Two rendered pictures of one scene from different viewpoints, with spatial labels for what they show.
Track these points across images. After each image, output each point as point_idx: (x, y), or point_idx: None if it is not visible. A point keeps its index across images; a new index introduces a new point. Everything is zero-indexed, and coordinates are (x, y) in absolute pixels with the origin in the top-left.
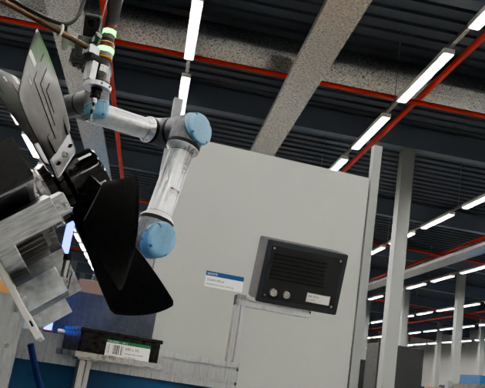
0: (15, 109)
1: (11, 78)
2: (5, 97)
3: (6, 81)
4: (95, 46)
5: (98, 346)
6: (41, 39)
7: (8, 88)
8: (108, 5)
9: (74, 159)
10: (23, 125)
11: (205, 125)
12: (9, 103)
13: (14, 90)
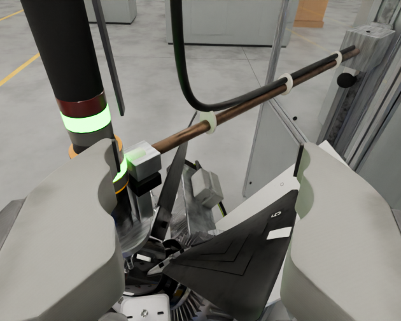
0: (233, 227)
1: (277, 225)
2: (250, 218)
3: (270, 216)
4: (131, 146)
5: None
6: (191, 118)
7: (260, 218)
8: (84, 3)
9: (149, 237)
10: (215, 235)
11: None
12: (242, 222)
13: (255, 225)
